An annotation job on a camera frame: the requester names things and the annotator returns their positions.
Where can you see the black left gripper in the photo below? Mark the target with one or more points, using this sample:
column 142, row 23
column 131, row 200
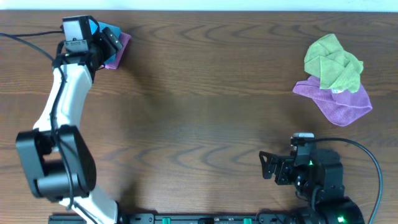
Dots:
column 109, row 41

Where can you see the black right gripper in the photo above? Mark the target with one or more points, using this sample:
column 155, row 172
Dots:
column 282, row 169

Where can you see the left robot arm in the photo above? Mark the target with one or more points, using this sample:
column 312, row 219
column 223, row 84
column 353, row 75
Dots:
column 56, row 161

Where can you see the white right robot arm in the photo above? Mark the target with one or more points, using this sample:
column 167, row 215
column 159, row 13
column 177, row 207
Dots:
column 317, row 176

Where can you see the folded purple cloth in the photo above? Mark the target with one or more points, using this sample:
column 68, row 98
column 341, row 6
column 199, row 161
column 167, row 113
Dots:
column 124, row 39

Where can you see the crumpled purple cloth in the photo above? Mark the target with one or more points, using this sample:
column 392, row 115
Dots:
column 339, row 107

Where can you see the green microfiber cloth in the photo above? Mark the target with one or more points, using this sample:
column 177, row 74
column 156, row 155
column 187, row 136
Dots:
column 336, row 68

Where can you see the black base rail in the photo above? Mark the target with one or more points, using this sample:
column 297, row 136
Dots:
column 148, row 218

